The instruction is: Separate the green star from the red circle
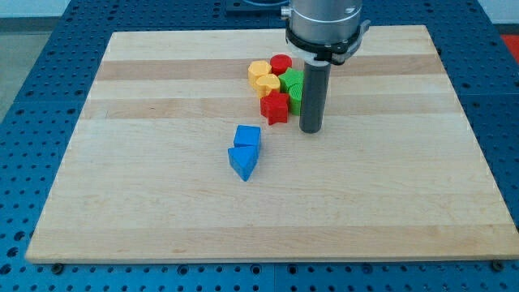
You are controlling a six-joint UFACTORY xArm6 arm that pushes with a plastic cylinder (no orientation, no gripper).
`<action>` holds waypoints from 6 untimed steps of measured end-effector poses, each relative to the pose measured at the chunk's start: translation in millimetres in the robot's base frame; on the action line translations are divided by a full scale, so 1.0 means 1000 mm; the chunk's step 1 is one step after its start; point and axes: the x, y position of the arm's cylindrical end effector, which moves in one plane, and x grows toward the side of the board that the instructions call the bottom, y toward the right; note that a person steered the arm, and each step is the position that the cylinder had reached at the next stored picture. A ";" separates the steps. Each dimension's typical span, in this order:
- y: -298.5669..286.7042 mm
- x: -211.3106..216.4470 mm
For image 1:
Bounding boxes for red star block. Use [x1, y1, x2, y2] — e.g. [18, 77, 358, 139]
[260, 91, 290, 125]

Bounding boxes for yellow heart block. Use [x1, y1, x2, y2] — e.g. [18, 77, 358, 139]
[255, 74, 281, 98]

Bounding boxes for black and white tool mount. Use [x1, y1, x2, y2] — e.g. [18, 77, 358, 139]
[285, 19, 371, 66]

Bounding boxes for green star block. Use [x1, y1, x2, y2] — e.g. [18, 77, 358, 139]
[278, 67, 303, 92]

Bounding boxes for blue cube block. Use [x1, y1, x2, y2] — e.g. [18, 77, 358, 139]
[234, 125, 261, 152]

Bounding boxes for yellow hexagon block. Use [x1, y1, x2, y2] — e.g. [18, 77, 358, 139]
[247, 60, 272, 89]

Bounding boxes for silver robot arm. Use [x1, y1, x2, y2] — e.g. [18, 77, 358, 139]
[281, 0, 370, 134]

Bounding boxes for light wooden board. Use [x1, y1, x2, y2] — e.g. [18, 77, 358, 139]
[26, 25, 518, 264]

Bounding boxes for red cylinder block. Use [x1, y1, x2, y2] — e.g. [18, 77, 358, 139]
[269, 54, 293, 75]

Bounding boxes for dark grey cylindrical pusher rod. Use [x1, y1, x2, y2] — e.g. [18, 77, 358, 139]
[299, 63, 331, 134]

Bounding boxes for green rounded block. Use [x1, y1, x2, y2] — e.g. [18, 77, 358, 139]
[288, 84, 302, 116]

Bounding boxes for blue triangle block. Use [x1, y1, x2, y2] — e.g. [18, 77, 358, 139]
[228, 146, 259, 182]

